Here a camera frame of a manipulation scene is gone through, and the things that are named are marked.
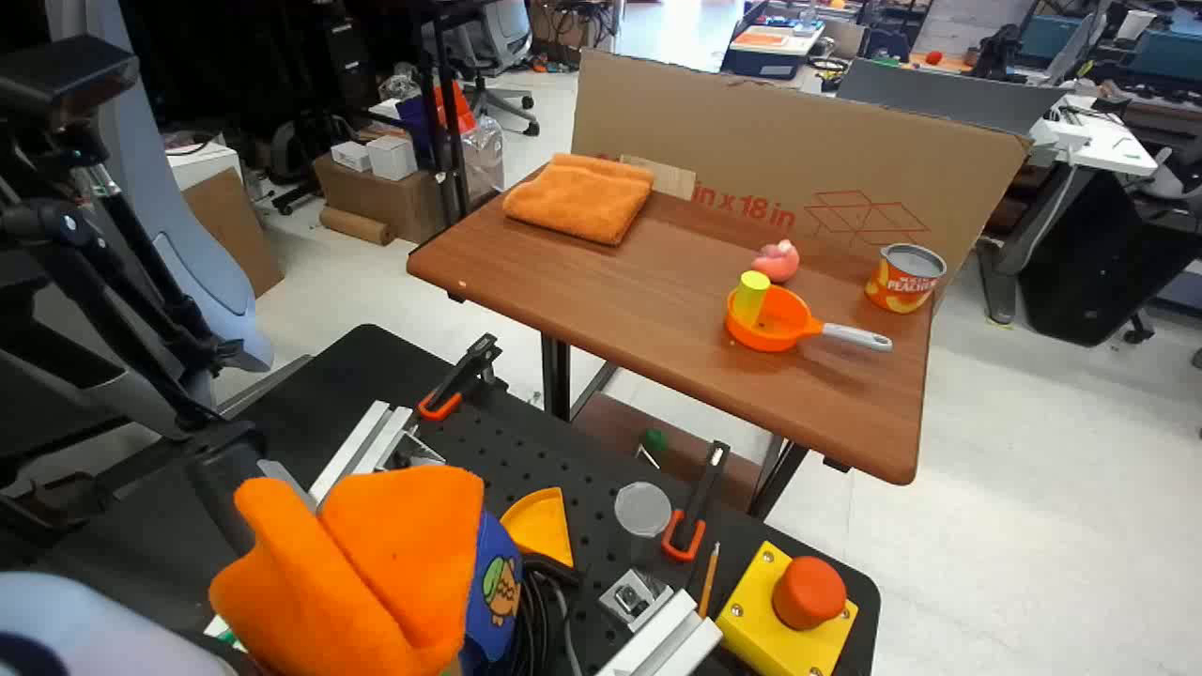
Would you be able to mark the pink plush toy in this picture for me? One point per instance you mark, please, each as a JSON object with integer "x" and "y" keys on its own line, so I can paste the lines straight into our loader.
{"x": 779, "y": 259}

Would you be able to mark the small green object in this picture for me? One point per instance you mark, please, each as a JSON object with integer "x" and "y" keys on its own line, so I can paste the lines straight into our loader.
{"x": 650, "y": 446}

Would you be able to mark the folded orange towel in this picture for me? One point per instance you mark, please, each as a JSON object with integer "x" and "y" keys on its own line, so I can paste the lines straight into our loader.
{"x": 579, "y": 197}

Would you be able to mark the yellow cylinder block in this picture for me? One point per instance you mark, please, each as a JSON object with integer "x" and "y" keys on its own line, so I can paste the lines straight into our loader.
{"x": 753, "y": 299}

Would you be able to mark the orange bowl with ball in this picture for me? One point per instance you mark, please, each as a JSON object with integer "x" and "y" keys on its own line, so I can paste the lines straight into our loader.
{"x": 773, "y": 323}

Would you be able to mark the grey round cylinder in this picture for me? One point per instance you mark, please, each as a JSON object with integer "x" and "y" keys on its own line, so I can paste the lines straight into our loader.
{"x": 645, "y": 508}

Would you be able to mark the orange wedge block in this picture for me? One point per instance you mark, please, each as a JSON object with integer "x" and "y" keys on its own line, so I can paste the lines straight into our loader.
{"x": 542, "y": 522}

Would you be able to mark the small square tag plate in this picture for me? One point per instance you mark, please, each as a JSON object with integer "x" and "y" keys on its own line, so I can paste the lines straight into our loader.
{"x": 637, "y": 596}

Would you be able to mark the aluminium extrusion bar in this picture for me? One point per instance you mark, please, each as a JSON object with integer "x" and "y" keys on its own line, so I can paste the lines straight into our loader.
{"x": 663, "y": 635}
{"x": 364, "y": 450}

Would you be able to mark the orange pencil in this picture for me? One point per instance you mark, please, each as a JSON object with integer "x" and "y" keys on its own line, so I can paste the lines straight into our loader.
{"x": 707, "y": 579}

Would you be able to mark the open brown cardboard box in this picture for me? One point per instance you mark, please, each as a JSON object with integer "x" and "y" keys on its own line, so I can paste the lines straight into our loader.
{"x": 380, "y": 197}

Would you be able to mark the brown cardboard backdrop sheet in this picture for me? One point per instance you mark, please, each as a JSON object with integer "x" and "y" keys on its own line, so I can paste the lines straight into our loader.
{"x": 802, "y": 155}

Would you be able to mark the blue cap with patch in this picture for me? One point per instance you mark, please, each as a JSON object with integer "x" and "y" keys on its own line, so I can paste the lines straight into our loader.
{"x": 492, "y": 596}

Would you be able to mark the black office chair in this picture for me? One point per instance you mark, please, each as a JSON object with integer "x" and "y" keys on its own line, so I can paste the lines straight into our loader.
{"x": 496, "y": 59}

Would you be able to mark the orange labelled tin can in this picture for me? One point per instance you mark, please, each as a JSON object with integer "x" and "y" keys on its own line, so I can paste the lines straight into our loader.
{"x": 904, "y": 281}

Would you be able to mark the yellow emergency stop box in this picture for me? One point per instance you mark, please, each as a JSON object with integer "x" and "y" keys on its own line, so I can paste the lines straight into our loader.
{"x": 781, "y": 620}

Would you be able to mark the orange fleece cloth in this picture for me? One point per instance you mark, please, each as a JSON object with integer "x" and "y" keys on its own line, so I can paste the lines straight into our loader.
{"x": 359, "y": 570}

